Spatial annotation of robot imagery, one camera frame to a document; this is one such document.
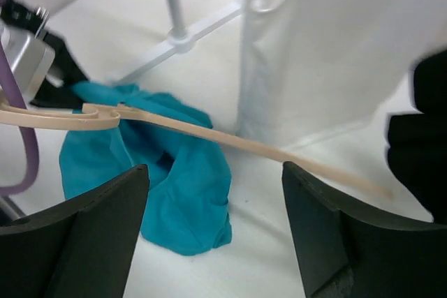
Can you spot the teal t shirt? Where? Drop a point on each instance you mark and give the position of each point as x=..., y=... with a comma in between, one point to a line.
x=187, y=206

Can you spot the beige plastic hanger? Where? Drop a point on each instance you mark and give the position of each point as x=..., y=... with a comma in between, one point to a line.
x=103, y=117

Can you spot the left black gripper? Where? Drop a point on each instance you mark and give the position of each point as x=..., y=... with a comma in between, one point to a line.
x=56, y=91

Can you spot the metal clothes rack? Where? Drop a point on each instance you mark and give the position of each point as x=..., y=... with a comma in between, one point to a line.
x=180, y=39

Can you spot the black t shirt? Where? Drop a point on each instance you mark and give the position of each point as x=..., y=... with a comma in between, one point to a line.
x=416, y=153

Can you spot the white tank top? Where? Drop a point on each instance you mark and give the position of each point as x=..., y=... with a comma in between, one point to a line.
x=312, y=67

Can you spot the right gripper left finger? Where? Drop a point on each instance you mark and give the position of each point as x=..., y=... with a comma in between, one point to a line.
x=82, y=247

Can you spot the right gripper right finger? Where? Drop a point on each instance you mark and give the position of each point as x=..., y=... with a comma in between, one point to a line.
x=348, y=248

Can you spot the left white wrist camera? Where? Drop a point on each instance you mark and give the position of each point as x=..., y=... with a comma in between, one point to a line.
x=29, y=58

